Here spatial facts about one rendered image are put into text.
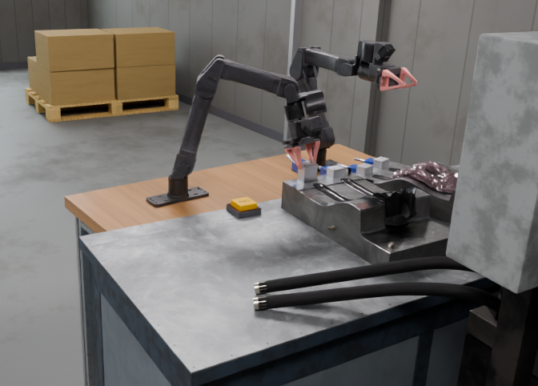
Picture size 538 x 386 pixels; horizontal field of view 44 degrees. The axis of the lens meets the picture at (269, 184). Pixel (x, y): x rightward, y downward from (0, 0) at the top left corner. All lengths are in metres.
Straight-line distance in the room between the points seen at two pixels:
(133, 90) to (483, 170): 5.37
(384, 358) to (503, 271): 0.62
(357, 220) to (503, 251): 0.71
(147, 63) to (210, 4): 0.80
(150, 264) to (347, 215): 0.55
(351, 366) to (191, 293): 0.42
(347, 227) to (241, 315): 0.47
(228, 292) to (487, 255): 0.67
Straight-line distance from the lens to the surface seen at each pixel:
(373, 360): 1.70
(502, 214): 1.15
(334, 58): 2.33
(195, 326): 1.48
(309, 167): 2.07
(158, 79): 6.42
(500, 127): 1.13
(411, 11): 4.54
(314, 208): 1.96
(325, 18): 5.11
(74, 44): 6.08
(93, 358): 2.46
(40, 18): 8.64
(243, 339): 1.44
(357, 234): 1.82
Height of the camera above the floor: 1.59
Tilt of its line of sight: 20 degrees down
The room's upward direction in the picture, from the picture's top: 3 degrees clockwise
